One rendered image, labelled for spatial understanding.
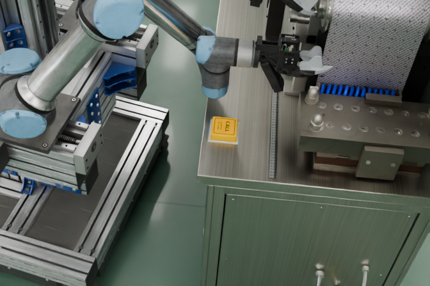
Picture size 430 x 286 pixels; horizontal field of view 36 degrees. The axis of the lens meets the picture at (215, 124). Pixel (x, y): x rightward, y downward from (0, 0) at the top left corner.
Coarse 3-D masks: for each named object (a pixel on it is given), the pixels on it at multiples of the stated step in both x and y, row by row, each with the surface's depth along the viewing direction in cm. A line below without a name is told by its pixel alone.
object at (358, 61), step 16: (336, 48) 170; (352, 48) 170; (368, 48) 169; (384, 48) 169; (400, 48) 168; (416, 48) 168; (336, 64) 174; (352, 64) 174; (368, 64) 173; (384, 64) 173; (400, 64) 172; (320, 80) 179; (336, 80) 178; (352, 80) 178; (368, 80) 177; (384, 80) 177; (400, 80) 176
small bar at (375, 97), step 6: (366, 96) 175; (372, 96) 175; (378, 96) 175; (384, 96) 175; (390, 96) 175; (396, 96) 175; (366, 102) 175; (372, 102) 175; (378, 102) 175; (384, 102) 175; (390, 102) 174; (396, 102) 174
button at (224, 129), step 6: (216, 120) 183; (222, 120) 183; (228, 120) 183; (234, 120) 183; (216, 126) 182; (222, 126) 182; (228, 126) 182; (234, 126) 182; (216, 132) 180; (222, 132) 180; (228, 132) 180; (234, 132) 180; (216, 138) 180; (222, 138) 180; (228, 138) 180; (234, 138) 180
